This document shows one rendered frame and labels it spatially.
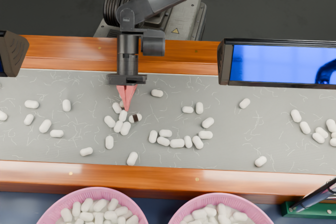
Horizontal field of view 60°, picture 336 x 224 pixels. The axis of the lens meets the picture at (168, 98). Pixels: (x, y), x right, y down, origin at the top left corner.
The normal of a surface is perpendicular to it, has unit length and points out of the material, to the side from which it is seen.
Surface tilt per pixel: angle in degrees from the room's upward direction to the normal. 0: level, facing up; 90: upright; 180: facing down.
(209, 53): 0
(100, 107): 0
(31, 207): 0
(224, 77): 58
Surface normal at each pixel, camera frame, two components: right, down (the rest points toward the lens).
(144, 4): 0.04, 0.21
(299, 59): -0.04, 0.43
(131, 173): 0.00, -0.54
